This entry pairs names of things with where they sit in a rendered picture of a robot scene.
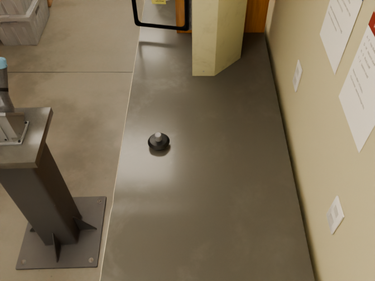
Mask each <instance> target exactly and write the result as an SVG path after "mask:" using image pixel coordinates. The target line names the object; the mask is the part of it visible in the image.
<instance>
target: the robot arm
mask: <svg viewBox="0 0 375 281"><path fill-rule="evenodd" d="M14 112H15V108H14V106H13V103H12V100H11V98H10V96H9V91H8V74H7V61H6V59H5V58H4V57H0V113H14Z"/></svg>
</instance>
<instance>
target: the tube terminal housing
mask: <svg viewBox="0 0 375 281"><path fill-rule="evenodd" d="M246 8H247V0H192V56H193V76H215V75H216V74H218V73H220V72H221V71H222V70H224V69H225V68H227V67H228V66H230V65H231V64H233V63H234V62H236V61H237V60H239V59H240V58H241V50H242V41H243V32H244V23H245V17H246Z"/></svg>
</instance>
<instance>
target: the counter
mask: <svg viewBox="0 0 375 281"><path fill-rule="evenodd" d="M157 132H159V133H163V134H165V135H167V136H168V137H169V139H170V143H169V145H168V146H167V147H166V148H165V149H163V150H161V151H157V150H154V149H152V148H151V147H150V146H149V145H148V139H149V137H150V136H151V135H153V134H155V133H157ZM99 281H315V279H314V274H313V269H312V265H311V260H310V255H309V250H308V246H307V241H306V235H305V230H304V225H303V221H302V216H301V211H300V206H299V201H298V197H297V192H296V187H295V181H294V176H293V172H292V167H291V162H290V157H289V152H288V148H287V143H286V138H285V132H284V129H283V124H282V119H281V113H280V108H279V104H278V99H277V94H276V89H275V83H274V80H273V75H272V70H271V64H270V59H269V55H268V51H267V45H266V40H265V34H264V32H244V33H243V41H242V50H241V58H240V59H239V60H237V61H236V62H234V63H233V64H231V65H230V66H228V67H227V68H225V69H224V70H222V71H221V72H220V73H218V74H216V75H215V76H193V56H192V33H176V30H169V29H163V28H152V27H142V26H141V27H140V34H139V38H138V44H137V51H136V58H135V62H134V68H133V75H132V82H131V89H130V93H129V99H128V106H127V113H126V119H125V124H124V131H123V137H122V144H121V151H120V155H119V161H118V168H117V175H116V181H115V185H114V192H113V203H112V208H111V211H110V217H109V223H108V230H107V237H106V241H105V247H104V254H103V261H102V268H101V273H100V280H99Z"/></svg>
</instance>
